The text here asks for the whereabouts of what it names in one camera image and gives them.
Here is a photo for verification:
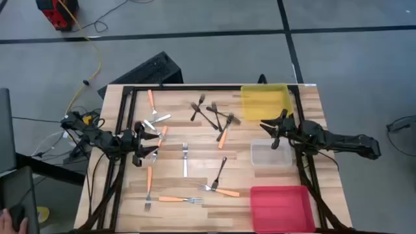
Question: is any grey desk panel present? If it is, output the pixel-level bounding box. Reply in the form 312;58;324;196
0;87;17;175

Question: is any yellow power cable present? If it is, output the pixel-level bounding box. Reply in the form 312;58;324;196
57;0;103;115

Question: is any yellow floor object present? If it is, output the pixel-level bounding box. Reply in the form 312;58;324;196
36;206;51;224

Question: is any black floor beam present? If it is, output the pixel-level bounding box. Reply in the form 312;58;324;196
15;151;87;187

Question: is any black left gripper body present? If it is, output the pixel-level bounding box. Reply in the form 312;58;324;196
122;121;146;167

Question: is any yellow plastic bin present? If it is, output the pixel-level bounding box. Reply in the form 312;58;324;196
240;83;295;121

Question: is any red plastic bin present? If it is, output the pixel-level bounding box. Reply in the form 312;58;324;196
249;185;317;234

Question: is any black metal table frame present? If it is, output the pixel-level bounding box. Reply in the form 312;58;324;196
84;83;350;233

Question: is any orange-handled dark-headed fork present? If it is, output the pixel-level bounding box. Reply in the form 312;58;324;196
217;112;235;150

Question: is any person's hand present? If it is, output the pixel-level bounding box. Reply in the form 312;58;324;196
0;207;29;234

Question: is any silver spoon in front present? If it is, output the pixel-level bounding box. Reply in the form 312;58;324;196
158;196;205;205

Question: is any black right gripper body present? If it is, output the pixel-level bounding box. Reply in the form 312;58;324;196
271;109;299;150

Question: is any black computer mouse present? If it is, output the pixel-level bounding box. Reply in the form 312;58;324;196
8;203;26;228

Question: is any red and black tool case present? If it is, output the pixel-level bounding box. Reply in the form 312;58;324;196
34;0;80;32

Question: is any orange-handled silver fork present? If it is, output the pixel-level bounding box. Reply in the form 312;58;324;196
144;166;153;213
147;89;159;120
150;125;169;163
197;183;241;198

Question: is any black desk surface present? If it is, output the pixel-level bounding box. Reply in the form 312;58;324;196
0;165;40;234

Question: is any clear plastic bin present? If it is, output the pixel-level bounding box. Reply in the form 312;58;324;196
250;138;293;168

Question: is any black floor cable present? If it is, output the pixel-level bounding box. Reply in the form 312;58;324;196
385;115;416;157
70;0;155;33

